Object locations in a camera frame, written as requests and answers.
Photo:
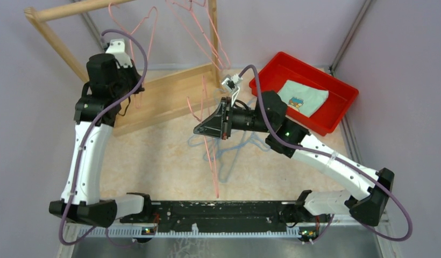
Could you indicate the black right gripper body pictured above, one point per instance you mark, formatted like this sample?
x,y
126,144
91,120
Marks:
x,y
235,120

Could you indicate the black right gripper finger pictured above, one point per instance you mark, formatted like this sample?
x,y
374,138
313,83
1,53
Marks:
x,y
214,133
213,121

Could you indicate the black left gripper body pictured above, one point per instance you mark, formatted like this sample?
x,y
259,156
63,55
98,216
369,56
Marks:
x,y
126,83

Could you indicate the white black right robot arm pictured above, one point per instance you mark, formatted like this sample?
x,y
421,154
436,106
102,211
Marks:
x,y
361,197

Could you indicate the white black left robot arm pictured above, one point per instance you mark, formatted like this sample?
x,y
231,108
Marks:
x,y
113,78

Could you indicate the wooden hanger rack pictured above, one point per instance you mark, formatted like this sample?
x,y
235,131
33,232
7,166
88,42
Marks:
x,y
166,98

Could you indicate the light green folded cloth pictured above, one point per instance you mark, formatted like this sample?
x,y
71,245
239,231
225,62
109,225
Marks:
x,y
302,98

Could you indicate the red plastic bin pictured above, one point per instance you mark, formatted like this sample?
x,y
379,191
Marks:
x,y
283,67

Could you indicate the blue wire hanger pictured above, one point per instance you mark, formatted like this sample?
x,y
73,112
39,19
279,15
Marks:
x,y
223,150
253,139
225,168

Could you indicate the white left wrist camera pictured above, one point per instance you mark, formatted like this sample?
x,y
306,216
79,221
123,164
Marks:
x,y
117,48

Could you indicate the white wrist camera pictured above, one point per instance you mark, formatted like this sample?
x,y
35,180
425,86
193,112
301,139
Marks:
x,y
117,48
231,83

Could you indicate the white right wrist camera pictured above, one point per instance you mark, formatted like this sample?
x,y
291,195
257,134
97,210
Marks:
x,y
231,83

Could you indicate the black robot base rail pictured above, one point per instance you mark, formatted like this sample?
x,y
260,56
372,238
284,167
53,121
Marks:
x,y
242,217

